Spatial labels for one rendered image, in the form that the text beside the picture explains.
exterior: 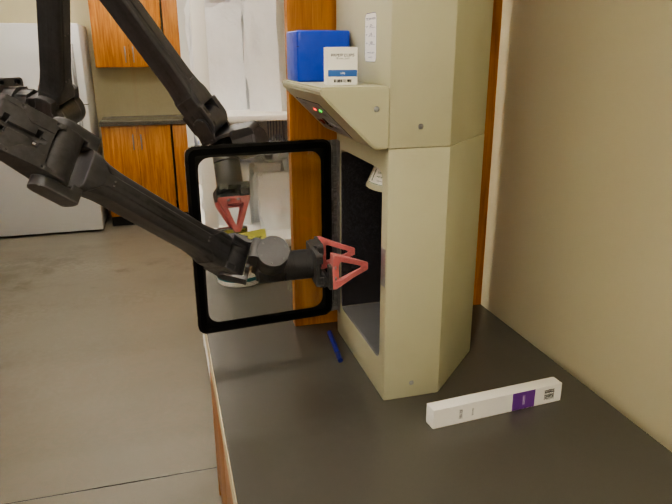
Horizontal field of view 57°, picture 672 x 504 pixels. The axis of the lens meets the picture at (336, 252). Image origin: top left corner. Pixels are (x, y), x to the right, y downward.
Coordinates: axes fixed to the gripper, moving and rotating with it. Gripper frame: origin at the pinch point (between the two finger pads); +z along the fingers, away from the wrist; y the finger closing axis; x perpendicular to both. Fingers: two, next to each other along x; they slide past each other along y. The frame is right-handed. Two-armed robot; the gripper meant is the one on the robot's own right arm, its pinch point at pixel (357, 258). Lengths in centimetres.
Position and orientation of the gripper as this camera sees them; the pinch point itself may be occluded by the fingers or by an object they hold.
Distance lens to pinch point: 120.7
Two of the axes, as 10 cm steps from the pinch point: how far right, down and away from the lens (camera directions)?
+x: 0.3, 9.5, 3.0
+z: 9.7, -1.0, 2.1
